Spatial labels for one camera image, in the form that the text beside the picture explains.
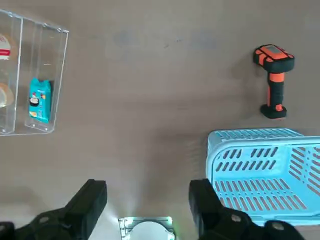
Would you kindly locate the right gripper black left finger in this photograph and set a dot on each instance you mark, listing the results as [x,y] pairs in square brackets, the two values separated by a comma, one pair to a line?
[62,221]

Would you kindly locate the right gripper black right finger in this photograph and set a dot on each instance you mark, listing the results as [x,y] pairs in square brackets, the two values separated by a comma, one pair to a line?
[225,223]

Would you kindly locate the teal potato chips bag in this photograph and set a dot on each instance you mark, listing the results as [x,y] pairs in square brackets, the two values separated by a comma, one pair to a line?
[40,100]

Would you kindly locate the orange black barcode scanner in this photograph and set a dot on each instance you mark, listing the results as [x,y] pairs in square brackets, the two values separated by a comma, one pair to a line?
[275,82]

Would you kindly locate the light blue plastic basket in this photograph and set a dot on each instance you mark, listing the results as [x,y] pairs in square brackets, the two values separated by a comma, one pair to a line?
[250,180]

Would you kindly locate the clear acrylic tiered shelf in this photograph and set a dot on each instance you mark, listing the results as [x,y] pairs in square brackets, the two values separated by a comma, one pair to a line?
[60,75]

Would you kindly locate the orange juice bottle white cap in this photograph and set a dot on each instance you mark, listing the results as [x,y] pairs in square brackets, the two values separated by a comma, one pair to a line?
[6,47]

